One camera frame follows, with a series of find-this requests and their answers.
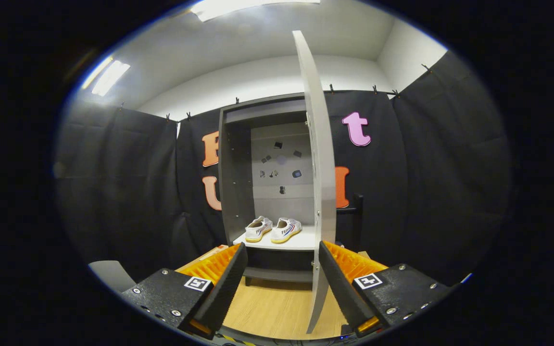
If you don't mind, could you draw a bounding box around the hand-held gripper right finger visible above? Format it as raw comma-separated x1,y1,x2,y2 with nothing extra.
318,240,452,338

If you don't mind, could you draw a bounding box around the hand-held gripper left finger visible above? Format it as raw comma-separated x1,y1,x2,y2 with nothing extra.
122,242,249,339

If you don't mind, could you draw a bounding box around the white shoe striped side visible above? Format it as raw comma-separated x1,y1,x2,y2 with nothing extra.
244,216,274,243

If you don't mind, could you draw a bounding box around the white shoe red tongue logo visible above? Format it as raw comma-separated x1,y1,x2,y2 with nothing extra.
270,217,302,244

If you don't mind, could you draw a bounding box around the dark grey shoe cabinet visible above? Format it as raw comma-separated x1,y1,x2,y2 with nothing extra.
218,94,316,286

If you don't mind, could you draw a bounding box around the light grey cabinet shelf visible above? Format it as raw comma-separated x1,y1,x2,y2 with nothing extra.
233,226,317,251

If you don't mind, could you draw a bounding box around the black backdrop cloth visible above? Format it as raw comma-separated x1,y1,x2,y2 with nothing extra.
55,50,513,289

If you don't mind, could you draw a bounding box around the ceiling light panel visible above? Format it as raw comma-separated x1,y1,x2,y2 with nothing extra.
82,57,131,97
191,0,321,22

